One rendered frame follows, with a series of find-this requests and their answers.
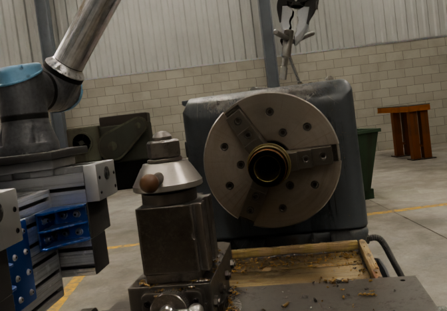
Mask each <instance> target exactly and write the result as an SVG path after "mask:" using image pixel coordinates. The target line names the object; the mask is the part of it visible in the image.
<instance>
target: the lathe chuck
mask: <svg viewBox="0 0 447 311"><path fill-rule="evenodd" d="M237 104H238V105H239V107H240V108H241V109H242V110H243V112H244V113H245V114H246V116H247V117H248V118H249V119H250V120H251V122H252V123H253V125H254V126H255V127H256V128H257V130H258V131H259V133H260V134H261V135H262V136H263V137H264V139H265V140H266V141H267V142H268V141H274V142H279V143H280V144H283V145H284V146H285V147H286V148H287V149H288V150H296V149H301V148H311V147H317V146H326V145H332V144H336V145H337V151H338V157H339V160H338V161H334V162H333V163H334V164H328V165H317V166H313V167H310V168H304V169H299V170H297V171H290V173H289V176H288V177H287V179H286V180H285V181H284V182H283V183H281V184H280V185H277V186H275V187H270V188H269V189H268V192H267V194H266V196H265V199H264V201H263V204H262V206H261V209H260V210H259V213H258V215H257V218H256V220H255V222H254V225H253V226H256V227H261V228H267V229H280V228H285V227H290V226H294V225H297V224H299V223H302V222H304V221H306V220H308V219H309V218H311V217H312V216H314V215H315V214H316V213H318V212H319V211H320V210H321V209H322V208H323V207H324V206H325V205H326V203H327V202H328V201H329V200H330V198H331V196H332V195H333V193H334V191H335V189H336V187H337V184H338V182H339V178H340V174H341V164H342V161H341V154H340V148H339V140H338V137H337V135H336V133H335V131H334V129H333V127H332V125H331V123H330V122H329V121H328V119H327V118H326V117H325V115H324V114H323V113H322V112H321V111H320V110H319V109H317V108H316V107H315V106H314V105H312V104H311V103H309V102H308V101H306V100H304V99H302V98H300V97H298V96H294V95H292V94H288V93H284V92H260V93H257V94H252V95H249V96H246V97H244V98H242V99H240V100H238V101H237V102H236V103H235V104H234V105H232V106H231V107H230V108H228V109H227V110H226V111H225V112H222V113H221V115H220V116H219V117H218V118H217V120H216V121H215V122H214V124H213V126H212V128H211V130H210V132H209V134H208V137H207V140H206V144H205V148H204V171H205V175H206V180H207V183H208V185H209V187H210V190H211V192H212V193H213V195H214V197H215V198H216V200H217V201H218V202H219V204H220V205H221V206H222V207H223V208H224V209H225V210H226V211H227V212H228V213H230V214H231V215H233V216H234V217H235V218H237V219H238V218H239V214H240V212H241V209H242V207H243V204H244V202H245V198H246V197H247V194H248V191H249V189H250V186H251V183H252V181H253V180H252V179H251V178H250V176H249V174H248V171H247V159H248V157H249V153H248V152H247V150H246V149H245V148H244V147H245V146H244V145H243V144H242V142H241V141H240V139H239V138H238V137H237V134H236V132H235V131H234V130H233V128H232V127H231V126H230V125H229V124H228V122H227V121H226V119H227V117H226V115H225V113H227V112H228V111H229V110H231V109H232V108H233V107H234V106H235V105H237Z"/></svg>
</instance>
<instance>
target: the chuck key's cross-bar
mask: <svg viewBox="0 0 447 311"><path fill-rule="evenodd" d="M273 34H274V35H276V36H278V37H280V38H281V39H283V40H285V41H288V40H289V36H287V35H286V34H284V33H282V32H281V31H278V30H277V29H275V30H274V31H273ZM314 34H315V32H314V31H311V32H309V33H307V34H304V37H303V38H302V40H304V39H307V38H309V37H311V36H313V35H314ZM302 40H301V41H302Z"/></svg>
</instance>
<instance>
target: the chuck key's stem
mask: <svg viewBox="0 0 447 311"><path fill-rule="evenodd" d="M293 33H294V31H293V30H291V29H285V30H284V34H286V35H287V36H289V40H288V41H285V40H283V46H282V51H281V56H282V58H283V59H282V65H281V70H280V75H279V79H281V80H287V70H288V68H287V65H288V60H289V58H290V57H291V48H292V42H293Z"/></svg>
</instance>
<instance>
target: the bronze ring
mask: <svg viewBox="0 0 447 311"><path fill-rule="evenodd" d="M264 156H269V157H273V158H274V159H276V160H277V162H278V164H279V171H278V172H277V173H275V174H273V175H266V174H264V173H263V172H261V170H260V169H259V166H258V161H259V159H260V158H261V157H264ZM247 171H248V174H249V176H250V178H251V179H252V180H253V181H254V182H255V183H256V184H258V185H260V186H262V187H275V186H277V185H280V184H281V183H283V182H284V181H285V180H286V179H287V177H288V176H289V173H290V171H291V160H290V157H289V155H288V153H287V152H286V151H285V150H284V149H283V148H282V147H281V146H278V145H277V144H270V143H267V144H261V145H259V146H257V147H256V148H254V149H253V150H252V152H251V153H250V155H249V157H248V159H247Z"/></svg>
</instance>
